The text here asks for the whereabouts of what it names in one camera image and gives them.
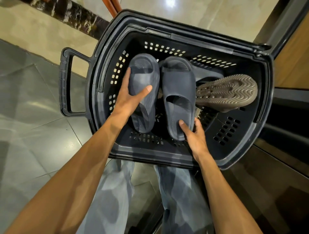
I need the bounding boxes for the person's right hand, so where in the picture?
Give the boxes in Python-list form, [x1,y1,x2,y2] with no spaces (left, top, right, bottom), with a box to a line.
[178,117,211,165]

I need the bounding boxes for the person's left hand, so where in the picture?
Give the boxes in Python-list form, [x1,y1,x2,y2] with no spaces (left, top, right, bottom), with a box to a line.
[111,67,153,127]

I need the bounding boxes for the black basket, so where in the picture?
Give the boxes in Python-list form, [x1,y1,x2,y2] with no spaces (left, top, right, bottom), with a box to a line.
[59,9,275,171]

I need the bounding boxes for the taupe rubber slipper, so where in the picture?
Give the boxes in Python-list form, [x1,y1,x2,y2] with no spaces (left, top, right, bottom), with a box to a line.
[195,74,258,113]

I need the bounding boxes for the person's left forearm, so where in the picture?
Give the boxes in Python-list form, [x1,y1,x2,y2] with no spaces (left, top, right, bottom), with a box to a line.
[5,115,126,234]

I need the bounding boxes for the person's right forearm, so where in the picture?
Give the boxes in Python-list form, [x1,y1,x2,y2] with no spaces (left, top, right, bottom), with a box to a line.
[197,154,264,234]

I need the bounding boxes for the person's light blue jeans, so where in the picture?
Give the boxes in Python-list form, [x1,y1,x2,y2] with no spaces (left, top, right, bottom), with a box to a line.
[76,159,216,234]

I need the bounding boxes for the dark brown display cabinet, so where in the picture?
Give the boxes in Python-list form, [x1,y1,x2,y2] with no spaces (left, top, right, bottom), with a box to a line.
[217,0,309,234]

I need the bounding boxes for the orange frame grey stool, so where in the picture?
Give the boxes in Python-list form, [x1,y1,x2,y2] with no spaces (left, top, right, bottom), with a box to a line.
[101,0,123,19]

